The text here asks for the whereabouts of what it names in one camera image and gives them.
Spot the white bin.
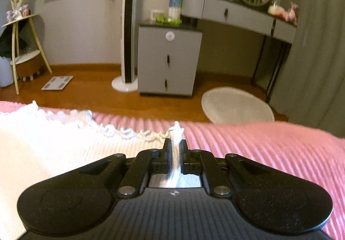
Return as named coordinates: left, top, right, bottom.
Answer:
left=0, top=57, right=13, bottom=87

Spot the white tower fan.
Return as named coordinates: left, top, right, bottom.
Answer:
left=112, top=0, right=141, bottom=93

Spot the white bathroom scale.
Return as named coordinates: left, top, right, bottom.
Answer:
left=41, top=76, right=73, bottom=91

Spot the small white box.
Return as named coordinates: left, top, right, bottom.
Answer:
left=150, top=10, right=165, bottom=22

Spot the dark cloth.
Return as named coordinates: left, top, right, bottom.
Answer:
left=0, top=31, right=17, bottom=57

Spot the wooden two-tier side table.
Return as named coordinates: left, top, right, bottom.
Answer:
left=1, top=13, right=52, bottom=95

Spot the blue white tissue pack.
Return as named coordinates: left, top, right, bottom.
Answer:
left=168, top=0, right=183, bottom=20

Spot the green leafy item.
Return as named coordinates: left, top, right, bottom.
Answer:
left=156, top=15, right=182, bottom=26

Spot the white ribbed knit dress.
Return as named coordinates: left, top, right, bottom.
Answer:
left=0, top=100, right=201, bottom=240

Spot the grey curtain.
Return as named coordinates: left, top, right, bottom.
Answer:
left=270, top=0, right=345, bottom=130

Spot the white red soft toy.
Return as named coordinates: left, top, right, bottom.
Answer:
left=268, top=1, right=286, bottom=18

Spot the brown round stool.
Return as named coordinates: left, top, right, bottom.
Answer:
left=13, top=54, right=45, bottom=81

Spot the grey drawer cabinet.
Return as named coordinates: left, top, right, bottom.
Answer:
left=137, top=23, right=203, bottom=99

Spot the white round rug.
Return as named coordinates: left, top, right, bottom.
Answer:
left=202, top=87, right=275, bottom=124

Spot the grey dressing table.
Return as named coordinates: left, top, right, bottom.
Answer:
left=180, top=0, right=297, bottom=103

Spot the pink ribbed blanket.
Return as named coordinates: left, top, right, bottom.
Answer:
left=0, top=101, right=345, bottom=240

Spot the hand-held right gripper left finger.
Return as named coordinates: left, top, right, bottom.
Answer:
left=78, top=138, right=172, bottom=199

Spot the pink plush toy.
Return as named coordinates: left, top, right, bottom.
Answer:
left=287, top=2, right=300, bottom=26

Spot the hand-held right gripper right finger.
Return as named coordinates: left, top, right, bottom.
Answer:
left=179, top=139, right=270, bottom=199

